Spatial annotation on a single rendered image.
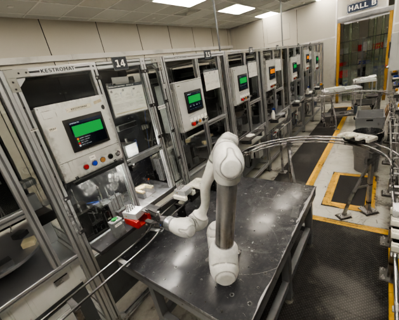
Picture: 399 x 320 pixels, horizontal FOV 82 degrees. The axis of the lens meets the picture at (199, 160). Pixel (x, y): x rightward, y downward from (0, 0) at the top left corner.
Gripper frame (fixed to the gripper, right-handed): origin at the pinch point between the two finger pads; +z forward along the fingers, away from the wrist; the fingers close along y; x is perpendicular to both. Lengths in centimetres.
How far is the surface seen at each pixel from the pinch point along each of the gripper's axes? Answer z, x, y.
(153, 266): -8.4, 12.5, -31.2
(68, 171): 23, 28, 45
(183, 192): 6.1, -44.3, -6.6
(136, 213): 6.4, 3.1, 2.7
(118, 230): 11.0, 17.4, -3.0
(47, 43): 383, -145, 192
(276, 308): -77, -27, -74
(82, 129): 21, 12, 66
